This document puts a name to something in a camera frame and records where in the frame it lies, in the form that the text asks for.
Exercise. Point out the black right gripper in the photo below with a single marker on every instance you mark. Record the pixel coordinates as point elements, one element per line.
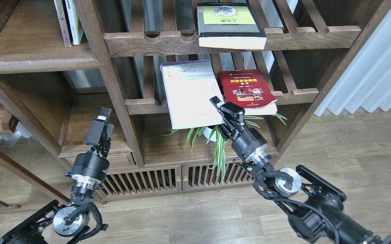
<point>247,142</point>

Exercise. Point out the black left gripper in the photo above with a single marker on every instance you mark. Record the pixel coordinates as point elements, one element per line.
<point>86,169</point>

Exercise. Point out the white lavender paperback book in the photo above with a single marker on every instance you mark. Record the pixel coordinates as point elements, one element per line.
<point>189,86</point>

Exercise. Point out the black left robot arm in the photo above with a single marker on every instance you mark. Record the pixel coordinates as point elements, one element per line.
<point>80,219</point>

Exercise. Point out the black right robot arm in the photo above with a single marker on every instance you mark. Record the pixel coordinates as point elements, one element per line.
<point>314,207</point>

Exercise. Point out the green spider plant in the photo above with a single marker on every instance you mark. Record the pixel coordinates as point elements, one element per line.
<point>219,161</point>

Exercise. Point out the red paperback book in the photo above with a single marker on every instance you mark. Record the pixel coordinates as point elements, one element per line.
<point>248,89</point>

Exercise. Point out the yellow-green black thick book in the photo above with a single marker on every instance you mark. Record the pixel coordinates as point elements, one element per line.
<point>229,25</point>

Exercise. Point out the white green upright book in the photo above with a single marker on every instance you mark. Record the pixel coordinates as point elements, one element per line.
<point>76,28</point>

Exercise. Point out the brown upright book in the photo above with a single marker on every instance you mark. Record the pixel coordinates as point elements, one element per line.
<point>61,11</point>

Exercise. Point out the white curtain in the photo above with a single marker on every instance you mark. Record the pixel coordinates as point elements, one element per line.
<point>366,83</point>

